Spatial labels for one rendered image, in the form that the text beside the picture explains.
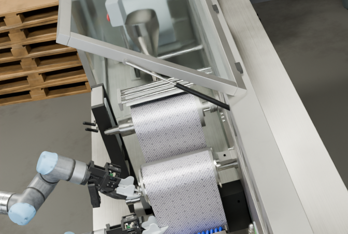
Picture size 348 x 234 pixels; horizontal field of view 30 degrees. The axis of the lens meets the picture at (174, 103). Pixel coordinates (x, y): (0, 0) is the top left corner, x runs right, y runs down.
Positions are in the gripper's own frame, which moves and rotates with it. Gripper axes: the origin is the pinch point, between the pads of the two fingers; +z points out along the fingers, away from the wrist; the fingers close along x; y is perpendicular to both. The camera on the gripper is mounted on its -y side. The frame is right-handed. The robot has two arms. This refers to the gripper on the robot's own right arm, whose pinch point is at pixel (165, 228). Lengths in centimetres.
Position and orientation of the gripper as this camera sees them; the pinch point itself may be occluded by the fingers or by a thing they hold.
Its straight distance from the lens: 232.8
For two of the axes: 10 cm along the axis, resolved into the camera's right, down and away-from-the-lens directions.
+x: -1.2, -5.4, 8.3
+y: -2.3, -8.0, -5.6
